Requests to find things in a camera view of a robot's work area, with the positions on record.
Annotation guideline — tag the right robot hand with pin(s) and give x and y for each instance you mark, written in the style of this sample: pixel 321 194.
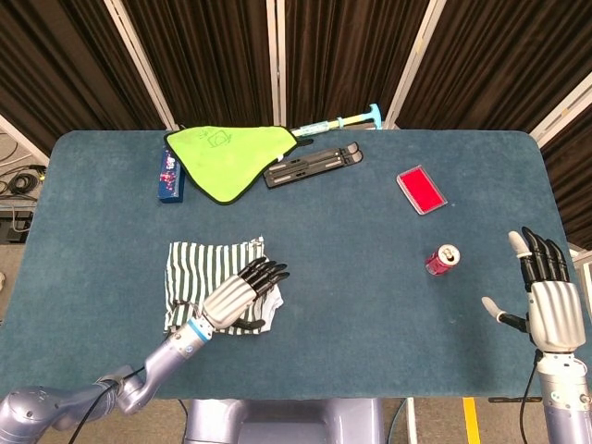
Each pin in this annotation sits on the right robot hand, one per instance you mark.
pixel 555 314

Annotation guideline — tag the black folding stand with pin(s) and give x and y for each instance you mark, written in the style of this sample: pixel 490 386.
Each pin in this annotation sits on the black folding stand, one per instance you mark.
pixel 300 168

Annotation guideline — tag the red soda can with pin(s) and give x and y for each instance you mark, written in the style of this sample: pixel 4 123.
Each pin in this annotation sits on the red soda can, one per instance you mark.
pixel 439 263

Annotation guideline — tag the black floor box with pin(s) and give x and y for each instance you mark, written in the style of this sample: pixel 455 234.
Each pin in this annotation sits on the black floor box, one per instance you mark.
pixel 14 226

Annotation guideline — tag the white screen frame post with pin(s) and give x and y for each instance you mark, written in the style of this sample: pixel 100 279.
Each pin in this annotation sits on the white screen frame post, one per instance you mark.
pixel 139 60
pixel 20 139
pixel 416 55
pixel 276 55
pixel 562 115

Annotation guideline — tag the red ink pad case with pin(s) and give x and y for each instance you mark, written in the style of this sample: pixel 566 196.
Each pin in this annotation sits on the red ink pad case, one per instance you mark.
pixel 421 189

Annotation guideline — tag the blue printed carton box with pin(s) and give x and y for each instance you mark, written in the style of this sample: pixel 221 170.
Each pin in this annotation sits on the blue printed carton box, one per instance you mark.
pixel 170 185

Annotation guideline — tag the white table leg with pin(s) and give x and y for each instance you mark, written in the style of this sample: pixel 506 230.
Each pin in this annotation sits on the white table leg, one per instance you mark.
pixel 411 425

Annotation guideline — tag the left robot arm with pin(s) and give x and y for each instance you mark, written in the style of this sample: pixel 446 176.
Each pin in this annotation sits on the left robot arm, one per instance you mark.
pixel 92 393

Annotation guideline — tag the green white striped T-shirt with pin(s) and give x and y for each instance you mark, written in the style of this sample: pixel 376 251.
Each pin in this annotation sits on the green white striped T-shirt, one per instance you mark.
pixel 194 273

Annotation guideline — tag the blue green toy pump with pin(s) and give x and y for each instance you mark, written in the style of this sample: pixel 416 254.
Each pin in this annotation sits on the blue green toy pump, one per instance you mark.
pixel 324 125

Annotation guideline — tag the white frame foot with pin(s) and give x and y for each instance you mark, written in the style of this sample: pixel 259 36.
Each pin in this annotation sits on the white frame foot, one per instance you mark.
pixel 583 266

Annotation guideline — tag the green microfiber cloth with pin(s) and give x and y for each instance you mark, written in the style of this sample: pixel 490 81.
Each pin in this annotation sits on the green microfiber cloth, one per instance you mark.
pixel 217 157

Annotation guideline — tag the grey robot torso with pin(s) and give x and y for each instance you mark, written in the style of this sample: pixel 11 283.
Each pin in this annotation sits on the grey robot torso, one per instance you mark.
pixel 277 425

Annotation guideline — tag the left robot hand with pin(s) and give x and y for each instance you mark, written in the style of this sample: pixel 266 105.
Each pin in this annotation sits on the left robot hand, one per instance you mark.
pixel 233 298

